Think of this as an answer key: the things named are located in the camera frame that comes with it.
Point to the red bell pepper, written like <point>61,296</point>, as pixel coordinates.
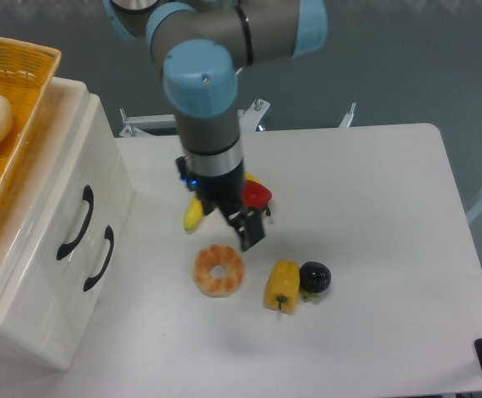
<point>257,196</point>

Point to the black round fruit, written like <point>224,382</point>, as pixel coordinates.
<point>314,279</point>

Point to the orange glazed donut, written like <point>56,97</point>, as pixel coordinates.
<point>218,271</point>

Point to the white drawer cabinet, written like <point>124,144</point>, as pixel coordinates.
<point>54,130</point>

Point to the white bracket right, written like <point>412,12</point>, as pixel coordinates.
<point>348,117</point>

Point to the orange wicker basket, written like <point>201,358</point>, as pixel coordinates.
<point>26,70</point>

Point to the black lower drawer handle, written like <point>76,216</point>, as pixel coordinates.
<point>101,260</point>

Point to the yellow bell pepper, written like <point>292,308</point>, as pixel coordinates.
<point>282,287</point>

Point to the white drawer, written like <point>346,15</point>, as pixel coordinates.
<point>88,190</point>

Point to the white robot mount bracket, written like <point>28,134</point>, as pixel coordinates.
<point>250,120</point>

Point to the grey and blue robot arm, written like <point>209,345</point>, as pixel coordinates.
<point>198,47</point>

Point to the yellow banana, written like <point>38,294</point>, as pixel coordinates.
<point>193,214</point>

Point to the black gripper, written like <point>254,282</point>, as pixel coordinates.
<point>225,192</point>

